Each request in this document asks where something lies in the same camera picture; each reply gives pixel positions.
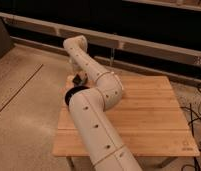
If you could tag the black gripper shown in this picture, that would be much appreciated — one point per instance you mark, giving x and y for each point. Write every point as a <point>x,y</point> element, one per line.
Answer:
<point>77,80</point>

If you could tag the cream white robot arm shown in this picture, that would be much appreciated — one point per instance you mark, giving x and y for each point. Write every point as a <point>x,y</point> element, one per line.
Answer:
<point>87,107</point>

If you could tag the dark blue ceramic bowl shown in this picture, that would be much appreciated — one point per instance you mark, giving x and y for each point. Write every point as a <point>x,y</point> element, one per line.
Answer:
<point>73,91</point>

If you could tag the wooden table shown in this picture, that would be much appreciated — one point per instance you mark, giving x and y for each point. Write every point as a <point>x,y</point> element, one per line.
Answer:
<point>148,119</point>

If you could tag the dark cabinet at left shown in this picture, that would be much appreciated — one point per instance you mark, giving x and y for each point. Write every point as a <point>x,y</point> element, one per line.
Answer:
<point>6,43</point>

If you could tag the grey metal rail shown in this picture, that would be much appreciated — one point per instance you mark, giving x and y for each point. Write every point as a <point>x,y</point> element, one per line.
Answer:
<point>133,45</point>

